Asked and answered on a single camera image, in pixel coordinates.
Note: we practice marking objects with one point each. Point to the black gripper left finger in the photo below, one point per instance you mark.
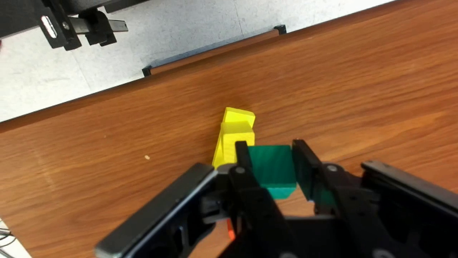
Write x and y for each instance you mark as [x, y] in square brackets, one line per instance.
[157, 215]

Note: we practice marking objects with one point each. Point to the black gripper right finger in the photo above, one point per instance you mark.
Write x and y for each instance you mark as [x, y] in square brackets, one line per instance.
[380, 210]

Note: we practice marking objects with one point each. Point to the green block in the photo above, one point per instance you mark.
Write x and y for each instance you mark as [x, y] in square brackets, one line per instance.
[271, 167]

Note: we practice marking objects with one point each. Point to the yellow block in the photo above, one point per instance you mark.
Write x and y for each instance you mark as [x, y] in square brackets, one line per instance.
[223, 152]
[237, 125]

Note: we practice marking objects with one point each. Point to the orange and black clamp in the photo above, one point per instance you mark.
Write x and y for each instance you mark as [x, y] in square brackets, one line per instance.
[71, 29]

